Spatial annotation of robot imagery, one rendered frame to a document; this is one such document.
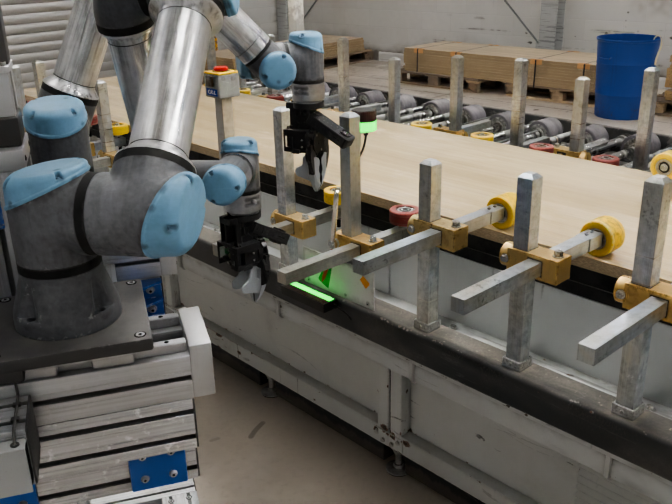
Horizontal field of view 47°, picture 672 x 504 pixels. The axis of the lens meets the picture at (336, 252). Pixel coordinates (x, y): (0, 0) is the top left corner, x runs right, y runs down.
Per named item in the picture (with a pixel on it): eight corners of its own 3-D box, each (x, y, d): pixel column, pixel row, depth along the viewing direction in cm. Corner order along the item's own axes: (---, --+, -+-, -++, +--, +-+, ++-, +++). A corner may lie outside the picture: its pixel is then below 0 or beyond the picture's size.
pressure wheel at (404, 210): (405, 257, 197) (406, 214, 193) (382, 249, 203) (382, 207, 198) (426, 248, 202) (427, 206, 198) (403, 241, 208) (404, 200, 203)
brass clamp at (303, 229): (300, 240, 204) (300, 222, 202) (268, 228, 213) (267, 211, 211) (318, 234, 208) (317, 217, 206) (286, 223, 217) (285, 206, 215)
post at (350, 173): (352, 302, 197) (349, 114, 179) (342, 298, 199) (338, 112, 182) (362, 298, 199) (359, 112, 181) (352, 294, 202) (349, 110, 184)
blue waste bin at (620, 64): (639, 125, 675) (649, 39, 648) (577, 117, 712) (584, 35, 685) (665, 113, 715) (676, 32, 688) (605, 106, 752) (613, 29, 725)
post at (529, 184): (517, 394, 165) (533, 176, 147) (503, 388, 167) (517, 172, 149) (526, 388, 167) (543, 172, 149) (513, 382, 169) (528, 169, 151)
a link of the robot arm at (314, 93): (330, 80, 178) (313, 86, 171) (330, 100, 179) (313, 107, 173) (301, 78, 181) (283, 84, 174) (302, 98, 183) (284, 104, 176)
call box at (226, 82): (220, 102, 213) (217, 73, 210) (205, 98, 218) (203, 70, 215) (240, 98, 217) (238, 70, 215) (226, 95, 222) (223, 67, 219)
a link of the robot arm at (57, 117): (29, 178, 148) (16, 108, 143) (34, 161, 160) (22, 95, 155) (94, 172, 151) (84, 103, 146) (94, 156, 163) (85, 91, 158)
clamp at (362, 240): (370, 264, 187) (370, 245, 185) (332, 250, 196) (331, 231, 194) (386, 258, 190) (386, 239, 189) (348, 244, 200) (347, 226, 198)
